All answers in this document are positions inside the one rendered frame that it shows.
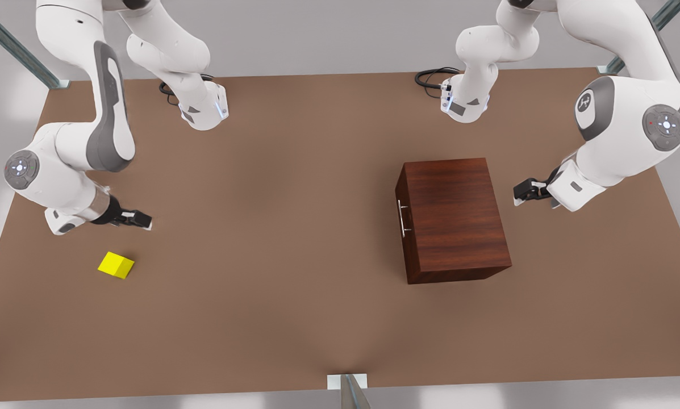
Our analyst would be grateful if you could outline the yellow cube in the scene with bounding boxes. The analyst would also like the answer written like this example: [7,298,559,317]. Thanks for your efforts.
[98,252,136,280]

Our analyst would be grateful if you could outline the dark wooden cabinet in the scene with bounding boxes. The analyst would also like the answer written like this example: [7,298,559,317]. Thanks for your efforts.
[395,158,513,285]

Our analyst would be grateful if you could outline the wooden drawer with silver handle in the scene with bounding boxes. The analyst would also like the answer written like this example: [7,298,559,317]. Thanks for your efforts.
[395,163,412,285]

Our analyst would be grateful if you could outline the black cable loop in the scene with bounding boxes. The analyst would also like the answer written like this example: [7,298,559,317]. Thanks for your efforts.
[158,73,216,107]
[414,67,463,101]

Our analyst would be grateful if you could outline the silver frame post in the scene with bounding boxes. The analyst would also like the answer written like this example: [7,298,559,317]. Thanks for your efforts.
[327,373,372,409]
[0,3,71,90]
[596,0,680,75]

